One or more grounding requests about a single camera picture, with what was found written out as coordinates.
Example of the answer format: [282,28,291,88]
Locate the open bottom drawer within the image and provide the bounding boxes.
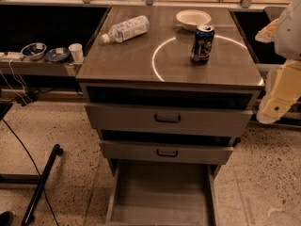
[105,160,219,226]

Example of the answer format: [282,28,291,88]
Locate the dark blue bowl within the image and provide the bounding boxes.
[45,47,70,62]

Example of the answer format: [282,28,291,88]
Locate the grey drawer cabinet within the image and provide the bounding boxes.
[75,5,266,226]

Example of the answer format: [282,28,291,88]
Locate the black stand leg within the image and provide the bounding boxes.
[21,144,63,226]

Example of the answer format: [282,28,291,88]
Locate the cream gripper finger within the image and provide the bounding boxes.
[255,19,278,43]

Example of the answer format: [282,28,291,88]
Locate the black floor cable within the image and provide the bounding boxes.
[2,119,60,226]

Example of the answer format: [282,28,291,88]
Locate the grey drawer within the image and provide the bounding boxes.
[85,104,252,137]
[100,140,233,165]

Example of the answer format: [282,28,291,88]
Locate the white paper cup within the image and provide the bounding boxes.
[69,43,84,63]

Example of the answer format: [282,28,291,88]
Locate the white cable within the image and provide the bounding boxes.
[0,59,34,105]

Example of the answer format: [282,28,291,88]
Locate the white power strip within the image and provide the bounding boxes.
[0,52,23,60]

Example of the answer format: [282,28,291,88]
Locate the middle grey drawer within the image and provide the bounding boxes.
[100,140,233,165]

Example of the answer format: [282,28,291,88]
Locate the white paper bowl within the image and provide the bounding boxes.
[176,9,212,31]

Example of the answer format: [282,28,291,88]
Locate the blue pepsi can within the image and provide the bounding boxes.
[191,24,214,64]

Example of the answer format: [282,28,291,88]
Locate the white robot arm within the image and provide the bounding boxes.
[255,0,301,124]

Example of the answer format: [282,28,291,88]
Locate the top grey drawer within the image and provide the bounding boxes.
[85,104,252,137]

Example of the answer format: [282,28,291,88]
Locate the black shoe tip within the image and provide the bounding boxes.
[0,211,13,226]

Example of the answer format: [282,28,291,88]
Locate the white bowl on shelf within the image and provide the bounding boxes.
[21,42,47,60]

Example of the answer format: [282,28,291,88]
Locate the grey side shelf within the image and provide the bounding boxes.
[0,59,81,76]

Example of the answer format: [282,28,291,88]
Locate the clear plastic water bottle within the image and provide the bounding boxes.
[102,15,150,43]

